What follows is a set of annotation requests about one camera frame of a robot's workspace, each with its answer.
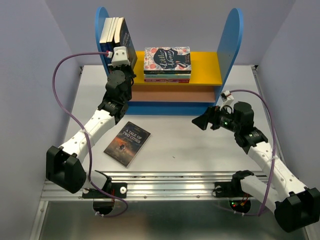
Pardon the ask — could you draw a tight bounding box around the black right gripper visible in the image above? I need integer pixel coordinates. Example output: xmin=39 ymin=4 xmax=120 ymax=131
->
xmin=190 ymin=103 xmax=241 ymax=133

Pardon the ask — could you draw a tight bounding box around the Three Days to See book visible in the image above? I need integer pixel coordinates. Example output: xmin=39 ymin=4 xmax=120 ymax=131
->
xmin=112 ymin=17 xmax=122 ymax=48

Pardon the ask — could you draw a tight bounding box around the Jane Eyre blue book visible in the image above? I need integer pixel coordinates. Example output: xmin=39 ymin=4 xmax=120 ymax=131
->
xmin=99 ymin=17 xmax=113 ymax=75

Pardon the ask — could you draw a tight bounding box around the Animal Farm blue book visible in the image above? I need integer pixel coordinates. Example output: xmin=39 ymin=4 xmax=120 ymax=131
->
xmin=106 ymin=17 xmax=117 ymax=51

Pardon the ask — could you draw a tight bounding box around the Nineteen Eighty-Four dark book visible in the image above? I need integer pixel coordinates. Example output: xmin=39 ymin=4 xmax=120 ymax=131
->
xmin=117 ymin=17 xmax=138 ymax=70

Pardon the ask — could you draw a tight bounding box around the Tale of Two Cities book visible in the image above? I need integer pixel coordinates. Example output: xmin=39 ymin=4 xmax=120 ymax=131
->
xmin=103 ymin=121 xmax=151 ymax=168

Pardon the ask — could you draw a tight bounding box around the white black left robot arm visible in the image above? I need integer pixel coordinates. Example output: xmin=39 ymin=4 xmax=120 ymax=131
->
xmin=46 ymin=65 xmax=135 ymax=197

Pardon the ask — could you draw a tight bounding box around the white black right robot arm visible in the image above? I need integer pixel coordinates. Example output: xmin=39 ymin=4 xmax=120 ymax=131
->
xmin=192 ymin=102 xmax=320 ymax=233

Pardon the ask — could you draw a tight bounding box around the pink red spine book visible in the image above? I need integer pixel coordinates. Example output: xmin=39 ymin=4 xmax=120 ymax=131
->
xmin=144 ymin=78 xmax=190 ymax=84

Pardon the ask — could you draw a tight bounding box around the blue yellow wooden bookshelf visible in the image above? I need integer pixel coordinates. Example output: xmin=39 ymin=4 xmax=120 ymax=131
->
xmin=95 ymin=7 xmax=244 ymax=119

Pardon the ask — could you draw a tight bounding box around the teal spine book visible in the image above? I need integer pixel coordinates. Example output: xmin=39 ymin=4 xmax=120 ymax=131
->
xmin=144 ymin=73 xmax=191 ymax=78

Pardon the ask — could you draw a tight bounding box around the Little Women floral book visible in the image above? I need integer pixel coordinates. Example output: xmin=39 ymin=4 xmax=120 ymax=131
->
xmin=143 ymin=46 xmax=192 ymax=75

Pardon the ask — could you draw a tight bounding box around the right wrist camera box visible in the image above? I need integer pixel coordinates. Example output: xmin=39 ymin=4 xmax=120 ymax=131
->
xmin=220 ymin=90 xmax=234 ymax=109

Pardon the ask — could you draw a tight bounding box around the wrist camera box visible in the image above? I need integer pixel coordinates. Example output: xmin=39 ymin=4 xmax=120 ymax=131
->
xmin=106 ymin=46 xmax=131 ymax=67
xmin=220 ymin=90 xmax=234 ymax=109

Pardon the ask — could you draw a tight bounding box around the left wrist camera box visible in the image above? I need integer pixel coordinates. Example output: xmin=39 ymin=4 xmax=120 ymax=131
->
xmin=106 ymin=46 xmax=131 ymax=67

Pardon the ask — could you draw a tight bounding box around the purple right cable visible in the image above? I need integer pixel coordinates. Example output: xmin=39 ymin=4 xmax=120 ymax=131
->
xmin=212 ymin=89 xmax=277 ymax=217

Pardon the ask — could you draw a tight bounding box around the aluminium mounting rail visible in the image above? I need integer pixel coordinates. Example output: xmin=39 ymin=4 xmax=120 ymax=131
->
xmin=42 ymin=170 xmax=283 ymax=201

